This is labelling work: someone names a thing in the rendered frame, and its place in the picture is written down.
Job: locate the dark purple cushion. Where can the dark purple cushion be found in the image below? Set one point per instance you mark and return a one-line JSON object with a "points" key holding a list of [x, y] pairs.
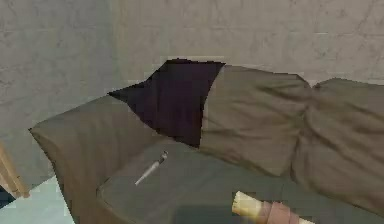
{"points": [[173, 100]]}

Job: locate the olive grey sofa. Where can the olive grey sofa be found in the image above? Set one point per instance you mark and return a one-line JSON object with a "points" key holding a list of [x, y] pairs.
{"points": [[260, 133]]}

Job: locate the cream rolled paper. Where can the cream rolled paper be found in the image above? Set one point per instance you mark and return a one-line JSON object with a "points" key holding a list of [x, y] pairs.
{"points": [[263, 210]]}

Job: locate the light wooden furniture piece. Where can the light wooden furniture piece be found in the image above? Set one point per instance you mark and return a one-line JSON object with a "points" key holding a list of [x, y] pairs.
{"points": [[10, 176]]}

